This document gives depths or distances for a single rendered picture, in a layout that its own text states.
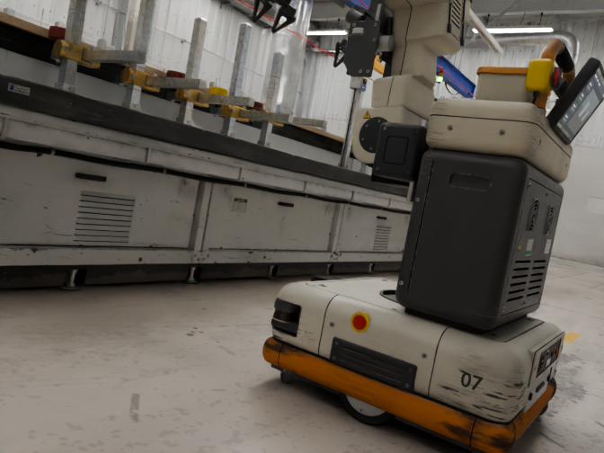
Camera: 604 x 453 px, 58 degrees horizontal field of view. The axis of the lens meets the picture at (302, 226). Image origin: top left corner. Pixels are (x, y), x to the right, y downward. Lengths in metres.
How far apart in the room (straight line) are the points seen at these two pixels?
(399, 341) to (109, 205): 1.38
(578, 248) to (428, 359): 10.94
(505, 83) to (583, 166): 10.82
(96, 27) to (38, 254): 8.71
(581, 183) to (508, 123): 10.96
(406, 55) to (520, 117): 0.49
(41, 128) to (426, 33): 1.17
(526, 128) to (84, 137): 1.34
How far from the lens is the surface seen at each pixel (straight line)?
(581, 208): 12.21
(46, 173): 2.15
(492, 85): 1.51
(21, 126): 1.83
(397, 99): 1.59
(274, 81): 2.57
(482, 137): 1.32
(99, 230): 2.30
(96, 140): 1.97
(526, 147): 1.30
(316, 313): 1.43
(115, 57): 1.76
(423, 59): 1.66
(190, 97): 2.18
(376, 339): 1.35
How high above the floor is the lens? 0.53
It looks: 4 degrees down
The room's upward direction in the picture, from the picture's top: 10 degrees clockwise
